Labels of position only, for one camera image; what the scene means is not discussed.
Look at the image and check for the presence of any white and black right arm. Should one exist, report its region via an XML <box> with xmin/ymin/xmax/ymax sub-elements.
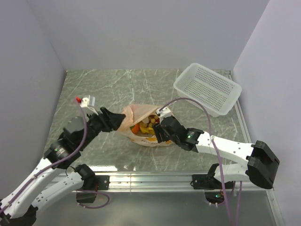
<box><xmin>153</xmin><ymin>116</ymin><xmax>280</xmax><ymax>190</ymax></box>

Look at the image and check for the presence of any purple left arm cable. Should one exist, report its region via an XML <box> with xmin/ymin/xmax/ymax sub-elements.
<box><xmin>0</xmin><ymin>97</ymin><xmax>111</xmax><ymax>212</ymax></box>

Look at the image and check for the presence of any aluminium table edge rail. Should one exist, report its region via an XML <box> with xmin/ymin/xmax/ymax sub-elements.
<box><xmin>25</xmin><ymin>171</ymin><xmax>275</xmax><ymax>193</ymax></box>

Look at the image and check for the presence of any bunch of brown longans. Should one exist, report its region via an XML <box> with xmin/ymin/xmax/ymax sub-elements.
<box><xmin>142</xmin><ymin>114</ymin><xmax>160</xmax><ymax>125</ymax></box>

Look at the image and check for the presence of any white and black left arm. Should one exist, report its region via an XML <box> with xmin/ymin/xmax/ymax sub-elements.
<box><xmin>0</xmin><ymin>107</ymin><xmax>126</xmax><ymax>226</ymax></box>

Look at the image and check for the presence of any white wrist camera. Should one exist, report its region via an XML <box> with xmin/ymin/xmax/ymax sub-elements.
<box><xmin>75</xmin><ymin>95</ymin><xmax>98</xmax><ymax>115</ymax></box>
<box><xmin>156</xmin><ymin>107</ymin><xmax>173</xmax><ymax>121</ymax></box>

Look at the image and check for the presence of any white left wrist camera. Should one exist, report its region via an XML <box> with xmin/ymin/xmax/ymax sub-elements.
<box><xmin>75</xmin><ymin>95</ymin><xmax>98</xmax><ymax>115</ymax></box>

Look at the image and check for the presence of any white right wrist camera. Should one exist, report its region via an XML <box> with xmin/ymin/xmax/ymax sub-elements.
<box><xmin>156</xmin><ymin>107</ymin><xmax>173</xmax><ymax>121</ymax></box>

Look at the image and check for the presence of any orange tangerine with leaf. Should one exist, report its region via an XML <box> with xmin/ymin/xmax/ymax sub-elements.
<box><xmin>130</xmin><ymin>123</ymin><xmax>140</xmax><ymax>134</ymax></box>

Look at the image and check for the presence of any peach plastic bag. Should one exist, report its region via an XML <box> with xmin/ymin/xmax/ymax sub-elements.
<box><xmin>117</xmin><ymin>104</ymin><xmax>173</xmax><ymax>147</ymax></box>

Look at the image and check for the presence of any white perforated plastic basket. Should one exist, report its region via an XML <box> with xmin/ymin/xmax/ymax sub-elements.
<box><xmin>174</xmin><ymin>63</ymin><xmax>242</xmax><ymax>117</ymax></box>

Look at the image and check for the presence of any yellow banana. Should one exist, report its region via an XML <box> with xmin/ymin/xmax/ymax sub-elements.
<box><xmin>139</xmin><ymin>123</ymin><xmax>155</xmax><ymax>135</ymax></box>

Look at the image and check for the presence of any right controller board with led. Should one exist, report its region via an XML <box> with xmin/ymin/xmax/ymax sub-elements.
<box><xmin>205</xmin><ymin>191</ymin><xmax>224</xmax><ymax>205</ymax></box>

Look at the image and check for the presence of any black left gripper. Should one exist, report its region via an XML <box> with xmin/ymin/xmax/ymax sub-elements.
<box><xmin>79</xmin><ymin>106</ymin><xmax>126</xmax><ymax>149</ymax></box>

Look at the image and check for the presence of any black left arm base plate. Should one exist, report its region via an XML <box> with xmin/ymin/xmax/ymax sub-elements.
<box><xmin>80</xmin><ymin>175</ymin><xmax>110</xmax><ymax>191</ymax></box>

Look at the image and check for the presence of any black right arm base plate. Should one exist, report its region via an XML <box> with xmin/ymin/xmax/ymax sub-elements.
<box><xmin>190</xmin><ymin>174</ymin><xmax>222</xmax><ymax>190</ymax></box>

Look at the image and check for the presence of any black left controller box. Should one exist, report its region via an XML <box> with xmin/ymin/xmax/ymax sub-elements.
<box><xmin>76</xmin><ymin>192</ymin><xmax>96</xmax><ymax>204</ymax></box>

